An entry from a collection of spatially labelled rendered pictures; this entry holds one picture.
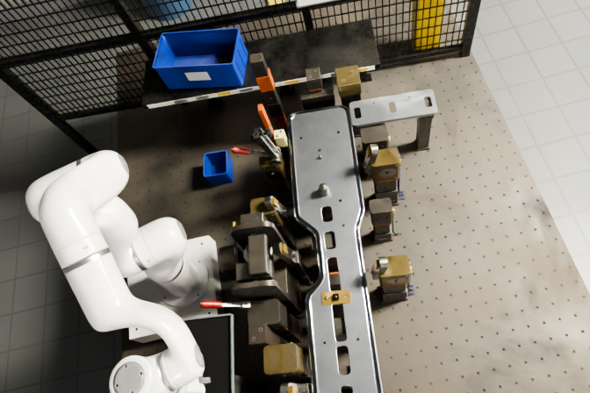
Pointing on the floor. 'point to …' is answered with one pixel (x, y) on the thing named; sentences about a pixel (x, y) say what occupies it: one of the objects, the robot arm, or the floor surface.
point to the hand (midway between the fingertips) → (192, 388)
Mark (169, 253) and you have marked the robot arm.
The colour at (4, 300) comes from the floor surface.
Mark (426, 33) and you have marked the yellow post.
